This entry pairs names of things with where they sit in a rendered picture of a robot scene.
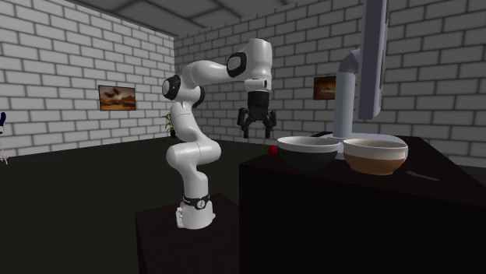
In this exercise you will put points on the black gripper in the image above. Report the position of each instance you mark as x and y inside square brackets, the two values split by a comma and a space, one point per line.
[258, 102]

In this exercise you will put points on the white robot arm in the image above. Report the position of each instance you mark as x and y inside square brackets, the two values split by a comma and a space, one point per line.
[191, 167]

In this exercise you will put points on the small red ball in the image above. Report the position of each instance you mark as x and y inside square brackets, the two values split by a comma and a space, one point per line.
[273, 150]

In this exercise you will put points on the black and white bowl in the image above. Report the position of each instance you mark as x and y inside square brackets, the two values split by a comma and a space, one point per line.
[307, 153]

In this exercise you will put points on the small potted plant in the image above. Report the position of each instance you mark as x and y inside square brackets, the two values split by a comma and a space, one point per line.
[169, 123]

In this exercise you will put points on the brown and white bowl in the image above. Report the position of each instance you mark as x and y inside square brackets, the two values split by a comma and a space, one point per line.
[374, 159]

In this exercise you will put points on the dark desk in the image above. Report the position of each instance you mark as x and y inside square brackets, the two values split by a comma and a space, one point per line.
[341, 220]

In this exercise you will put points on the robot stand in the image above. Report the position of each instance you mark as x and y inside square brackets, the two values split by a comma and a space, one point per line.
[182, 246]

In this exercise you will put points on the dark knife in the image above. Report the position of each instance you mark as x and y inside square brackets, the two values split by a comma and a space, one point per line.
[421, 176]

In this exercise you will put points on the orange sky wall picture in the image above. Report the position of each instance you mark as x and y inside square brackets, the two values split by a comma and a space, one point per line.
[117, 98]
[325, 88]

